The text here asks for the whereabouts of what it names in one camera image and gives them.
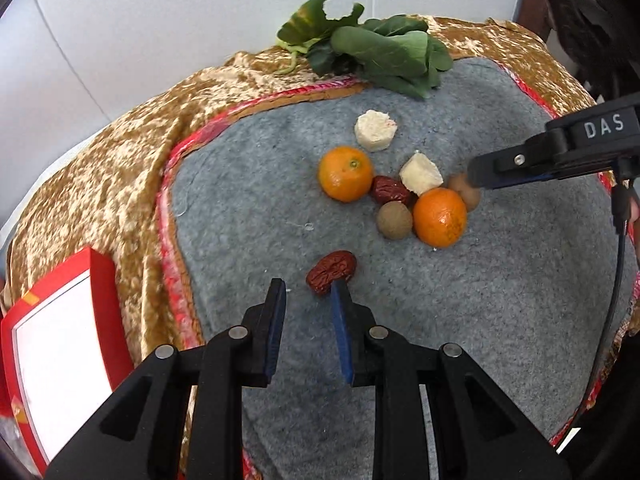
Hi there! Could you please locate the red white gift box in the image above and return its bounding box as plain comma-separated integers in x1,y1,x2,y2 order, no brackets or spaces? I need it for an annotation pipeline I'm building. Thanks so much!
1,247,134,471

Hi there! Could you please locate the grey felt mat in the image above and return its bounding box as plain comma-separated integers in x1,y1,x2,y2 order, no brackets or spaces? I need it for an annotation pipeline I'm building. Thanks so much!
169,56,634,480

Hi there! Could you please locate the person's right hand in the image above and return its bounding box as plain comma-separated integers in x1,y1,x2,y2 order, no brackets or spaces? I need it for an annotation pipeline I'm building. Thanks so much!
629,196,640,260

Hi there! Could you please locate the small orange mandarin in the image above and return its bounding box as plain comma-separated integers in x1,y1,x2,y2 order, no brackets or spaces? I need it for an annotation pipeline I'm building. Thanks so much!
318,145,374,203

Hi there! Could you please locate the golden velvet tablecloth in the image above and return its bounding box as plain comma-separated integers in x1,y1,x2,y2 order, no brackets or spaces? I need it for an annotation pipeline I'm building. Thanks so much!
0,13,640,480

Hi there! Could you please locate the dark wooden chair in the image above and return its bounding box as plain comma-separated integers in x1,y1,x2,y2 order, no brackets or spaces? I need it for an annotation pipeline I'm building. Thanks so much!
515,0,639,101

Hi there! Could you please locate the wrinkled red jujube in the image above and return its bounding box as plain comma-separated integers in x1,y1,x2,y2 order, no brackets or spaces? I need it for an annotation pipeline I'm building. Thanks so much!
306,250,357,296

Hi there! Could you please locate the black cable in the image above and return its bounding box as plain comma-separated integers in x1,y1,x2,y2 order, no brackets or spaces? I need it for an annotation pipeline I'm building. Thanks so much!
549,179,633,446

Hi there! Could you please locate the green bok choy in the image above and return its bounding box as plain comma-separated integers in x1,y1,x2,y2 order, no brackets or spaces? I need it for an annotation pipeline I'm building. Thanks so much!
277,0,454,99

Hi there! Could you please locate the brown longan fruit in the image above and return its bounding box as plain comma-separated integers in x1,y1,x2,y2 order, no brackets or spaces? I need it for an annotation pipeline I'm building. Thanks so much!
376,202,413,240
446,172,482,212

